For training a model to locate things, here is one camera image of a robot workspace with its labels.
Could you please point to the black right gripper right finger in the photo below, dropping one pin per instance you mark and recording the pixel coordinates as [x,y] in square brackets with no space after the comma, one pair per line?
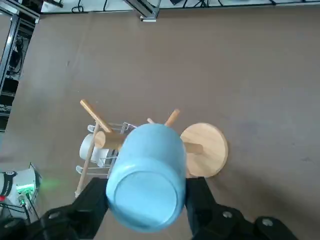
[212,220]

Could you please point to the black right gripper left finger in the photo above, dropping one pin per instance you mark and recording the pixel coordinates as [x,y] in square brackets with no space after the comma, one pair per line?
[82,215]

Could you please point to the blue cup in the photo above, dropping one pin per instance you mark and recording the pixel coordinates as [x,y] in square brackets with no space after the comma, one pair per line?
[145,175]

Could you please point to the white cup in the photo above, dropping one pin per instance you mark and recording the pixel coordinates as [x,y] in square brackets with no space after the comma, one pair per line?
[86,147]

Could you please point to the wooden cup rack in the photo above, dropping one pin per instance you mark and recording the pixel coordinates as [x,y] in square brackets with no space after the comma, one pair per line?
[207,150]

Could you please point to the aluminium profile beam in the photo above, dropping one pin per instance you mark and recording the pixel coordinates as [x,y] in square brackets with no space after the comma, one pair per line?
[27,14]

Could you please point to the black power strip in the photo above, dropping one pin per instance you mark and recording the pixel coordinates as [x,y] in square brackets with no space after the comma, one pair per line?
[53,3]

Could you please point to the aluminium frame shelf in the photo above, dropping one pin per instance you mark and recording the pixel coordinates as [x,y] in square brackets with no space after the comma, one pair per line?
[11,35]

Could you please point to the aluminium profile post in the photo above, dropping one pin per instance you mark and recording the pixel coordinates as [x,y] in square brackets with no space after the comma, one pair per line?
[147,12]

